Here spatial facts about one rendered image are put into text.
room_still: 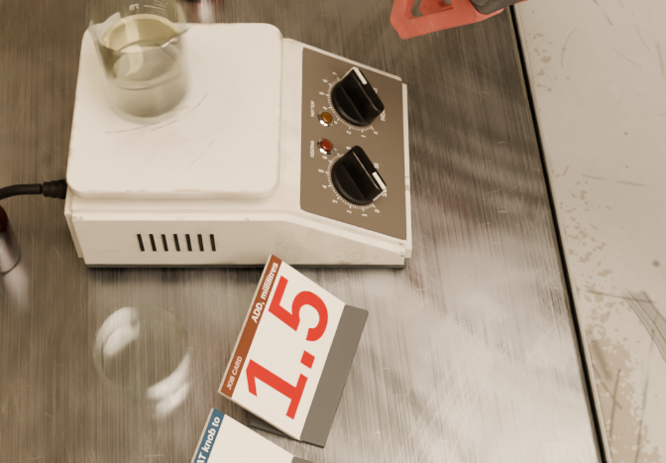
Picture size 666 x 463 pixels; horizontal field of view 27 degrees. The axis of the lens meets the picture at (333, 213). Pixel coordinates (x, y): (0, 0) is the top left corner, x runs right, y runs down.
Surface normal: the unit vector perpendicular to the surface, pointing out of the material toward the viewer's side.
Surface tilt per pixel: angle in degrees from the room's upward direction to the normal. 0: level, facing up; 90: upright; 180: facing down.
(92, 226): 90
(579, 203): 0
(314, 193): 30
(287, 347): 40
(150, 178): 0
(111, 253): 90
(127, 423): 0
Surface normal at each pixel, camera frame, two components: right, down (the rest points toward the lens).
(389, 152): 0.50, -0.44
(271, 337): 0.61, -0.23
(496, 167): 0.00, -0.51
